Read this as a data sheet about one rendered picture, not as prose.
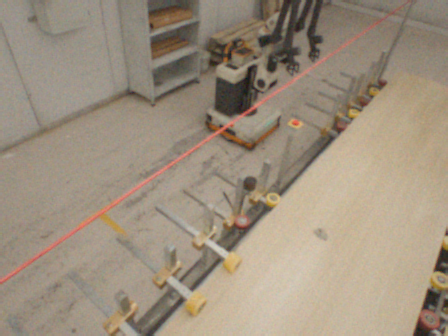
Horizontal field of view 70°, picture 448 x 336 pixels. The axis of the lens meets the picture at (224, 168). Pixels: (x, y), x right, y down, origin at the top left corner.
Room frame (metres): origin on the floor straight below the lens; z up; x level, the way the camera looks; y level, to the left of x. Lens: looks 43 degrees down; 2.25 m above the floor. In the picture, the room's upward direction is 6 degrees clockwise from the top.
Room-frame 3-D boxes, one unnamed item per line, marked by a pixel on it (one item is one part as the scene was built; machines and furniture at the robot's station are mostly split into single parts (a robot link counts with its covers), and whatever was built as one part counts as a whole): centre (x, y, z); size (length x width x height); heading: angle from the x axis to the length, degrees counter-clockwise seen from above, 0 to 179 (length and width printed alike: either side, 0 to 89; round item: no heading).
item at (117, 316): (0.50, 0.34, 0.95); 0.14 x 0.06 x 0.05; 146
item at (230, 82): (3.22, -0.09, 0.59); 0.55 x 0.34 x 0.83; 146
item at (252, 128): (3.16, -0.17, 0.16); 0.67 x 0.64 x 0.25; 56
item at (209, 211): (0.93, 0.05, 0.93); 0.04 x 0.04 x 0.48; 56
